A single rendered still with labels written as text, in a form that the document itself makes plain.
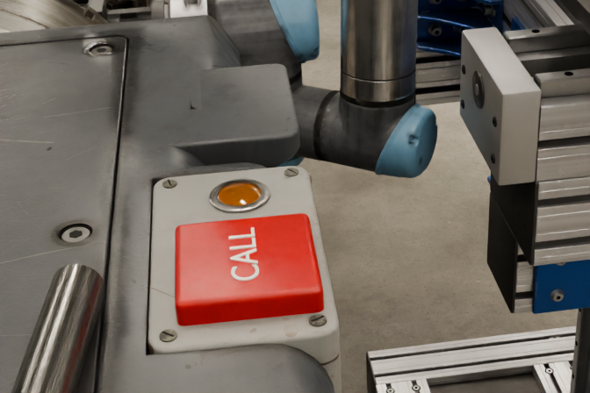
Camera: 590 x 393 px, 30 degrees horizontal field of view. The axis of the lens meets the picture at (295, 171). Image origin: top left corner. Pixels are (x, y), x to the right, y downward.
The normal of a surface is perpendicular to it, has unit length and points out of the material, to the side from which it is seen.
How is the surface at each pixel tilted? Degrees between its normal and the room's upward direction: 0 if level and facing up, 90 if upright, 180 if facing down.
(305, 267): 0
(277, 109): 0
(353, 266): 0
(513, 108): 90
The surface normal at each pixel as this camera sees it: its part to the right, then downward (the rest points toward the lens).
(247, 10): 0.00, -0.35
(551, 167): 0.12, 0.51
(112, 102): -0.05, -0.86
